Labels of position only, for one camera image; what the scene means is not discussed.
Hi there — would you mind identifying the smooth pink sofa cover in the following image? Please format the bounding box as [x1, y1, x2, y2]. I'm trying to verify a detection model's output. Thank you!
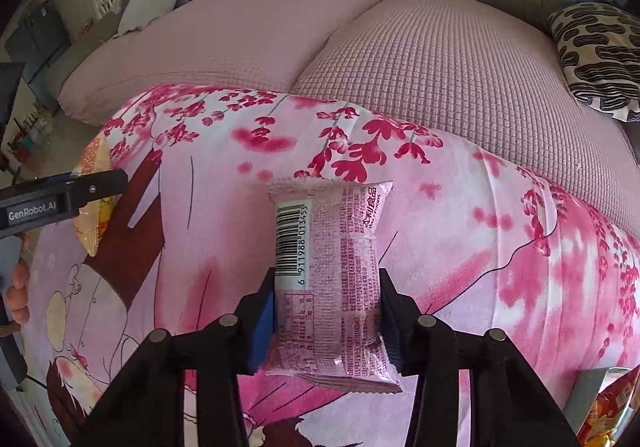
[57, 0, 386, 128]

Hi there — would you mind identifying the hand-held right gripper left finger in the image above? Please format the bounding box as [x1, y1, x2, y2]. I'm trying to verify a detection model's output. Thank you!
[72, 267, 277, 447]

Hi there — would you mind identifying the pink waffle sofa cover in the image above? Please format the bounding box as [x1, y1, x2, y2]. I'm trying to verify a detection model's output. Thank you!
[290, 0, 640, 238]

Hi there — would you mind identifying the red twisted candy packet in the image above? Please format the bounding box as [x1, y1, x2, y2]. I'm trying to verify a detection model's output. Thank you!
[577, 371, 640, 447]

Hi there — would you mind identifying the cream snack packet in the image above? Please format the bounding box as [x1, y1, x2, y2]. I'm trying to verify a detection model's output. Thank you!
[71, 134, 118, 258]

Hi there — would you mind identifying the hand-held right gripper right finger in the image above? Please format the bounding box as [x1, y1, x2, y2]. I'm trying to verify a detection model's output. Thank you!
[378, 267, 573, 447]

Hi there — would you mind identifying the cartoon printed blanket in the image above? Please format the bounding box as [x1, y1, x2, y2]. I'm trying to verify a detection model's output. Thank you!
[20, 83, 640, 447]

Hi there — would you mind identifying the teal cardboard box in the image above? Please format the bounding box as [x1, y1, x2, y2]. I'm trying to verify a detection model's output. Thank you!
[562, 367, 640, 447]

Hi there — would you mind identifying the pink snack packet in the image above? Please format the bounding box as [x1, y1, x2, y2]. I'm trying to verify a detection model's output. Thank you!
[263, 178, 403, 395]

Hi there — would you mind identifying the blue grey cabinet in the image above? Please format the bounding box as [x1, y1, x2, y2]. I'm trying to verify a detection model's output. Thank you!
[5, 0, 71, 82]

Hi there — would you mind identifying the black white patterned pillow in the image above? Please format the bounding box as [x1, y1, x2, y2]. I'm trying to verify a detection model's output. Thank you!
[546, 3, 640, 122]

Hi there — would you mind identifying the person's left hand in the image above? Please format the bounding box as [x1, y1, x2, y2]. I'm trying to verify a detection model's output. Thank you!
[0, 259, 31, 328]

